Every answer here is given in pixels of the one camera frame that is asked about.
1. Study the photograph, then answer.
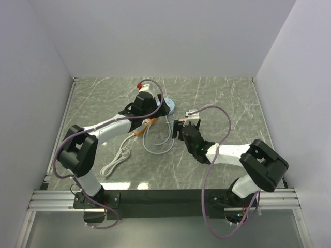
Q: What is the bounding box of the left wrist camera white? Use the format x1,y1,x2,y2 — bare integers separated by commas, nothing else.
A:
137,82,153,95

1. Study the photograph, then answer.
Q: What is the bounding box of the black base bar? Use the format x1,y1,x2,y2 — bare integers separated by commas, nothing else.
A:
72,188,258,221

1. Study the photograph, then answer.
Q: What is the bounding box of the aluminium frame rail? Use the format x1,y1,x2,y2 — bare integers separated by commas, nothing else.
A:
17,77,307,247

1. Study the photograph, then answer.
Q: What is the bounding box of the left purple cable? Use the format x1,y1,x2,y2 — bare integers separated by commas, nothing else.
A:
52,79,164,230

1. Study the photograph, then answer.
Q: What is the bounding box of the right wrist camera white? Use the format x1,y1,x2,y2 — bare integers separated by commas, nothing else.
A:
185,109,200,126

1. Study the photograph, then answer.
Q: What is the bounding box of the purple cable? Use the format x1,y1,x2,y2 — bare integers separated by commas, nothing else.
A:
188,106,261,238
52,79,164,230

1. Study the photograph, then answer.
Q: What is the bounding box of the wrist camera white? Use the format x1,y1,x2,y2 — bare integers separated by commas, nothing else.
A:
185,109,200,126
137,82,153,95

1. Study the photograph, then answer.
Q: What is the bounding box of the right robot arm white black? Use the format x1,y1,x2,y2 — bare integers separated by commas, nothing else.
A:
172,118,289,207

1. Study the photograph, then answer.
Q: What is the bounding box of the round blue power socket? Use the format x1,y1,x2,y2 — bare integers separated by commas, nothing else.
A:
156,98,175,117

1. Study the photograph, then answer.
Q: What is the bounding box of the white cube plug adapter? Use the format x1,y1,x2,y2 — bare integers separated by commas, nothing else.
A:
133,120,149,136

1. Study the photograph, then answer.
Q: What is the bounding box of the light blue socket cable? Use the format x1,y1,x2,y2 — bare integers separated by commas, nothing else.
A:
142,114,174,155

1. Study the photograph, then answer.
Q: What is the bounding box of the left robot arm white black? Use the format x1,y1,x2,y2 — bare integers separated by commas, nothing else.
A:
55,91,170,208

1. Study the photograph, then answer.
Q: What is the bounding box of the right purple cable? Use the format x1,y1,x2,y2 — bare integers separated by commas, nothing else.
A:
188,106,261,238

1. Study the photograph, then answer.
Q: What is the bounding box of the orange power strip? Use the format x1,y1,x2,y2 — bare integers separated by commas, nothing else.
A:
132,118,158,137

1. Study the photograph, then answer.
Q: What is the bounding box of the white power strip cord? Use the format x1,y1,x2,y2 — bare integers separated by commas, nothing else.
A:
100,133,137,178

